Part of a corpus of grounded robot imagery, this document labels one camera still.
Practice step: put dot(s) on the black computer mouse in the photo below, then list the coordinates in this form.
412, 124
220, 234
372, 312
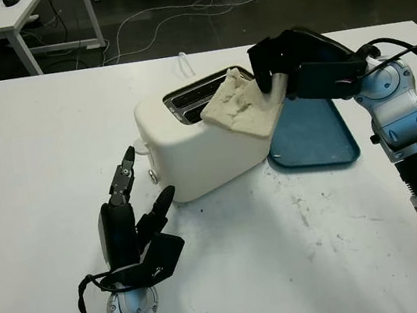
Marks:
11, 0

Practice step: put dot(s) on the cream white two-slot toaster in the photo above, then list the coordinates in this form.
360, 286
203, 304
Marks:
201, 161

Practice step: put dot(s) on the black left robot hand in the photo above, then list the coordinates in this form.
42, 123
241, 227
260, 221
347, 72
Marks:
119, 234

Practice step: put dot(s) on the slice of white bread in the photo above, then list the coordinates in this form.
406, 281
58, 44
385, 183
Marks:
241, 115

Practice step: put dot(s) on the white toaster lever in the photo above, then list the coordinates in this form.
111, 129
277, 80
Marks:
140, 148

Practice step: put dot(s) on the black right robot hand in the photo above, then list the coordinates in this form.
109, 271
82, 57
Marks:
310, 47

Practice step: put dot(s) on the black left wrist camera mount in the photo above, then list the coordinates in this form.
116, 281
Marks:
164, 255

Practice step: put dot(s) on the blue plastic tray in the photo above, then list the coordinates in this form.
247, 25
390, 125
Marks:
317, 139

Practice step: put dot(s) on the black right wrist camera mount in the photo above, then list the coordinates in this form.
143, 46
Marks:
323, 78

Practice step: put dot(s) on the silver toaster knob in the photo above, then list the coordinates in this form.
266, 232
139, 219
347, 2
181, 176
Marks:
153, 176

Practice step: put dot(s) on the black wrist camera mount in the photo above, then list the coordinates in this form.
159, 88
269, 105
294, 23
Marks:
164, 255
323, 78

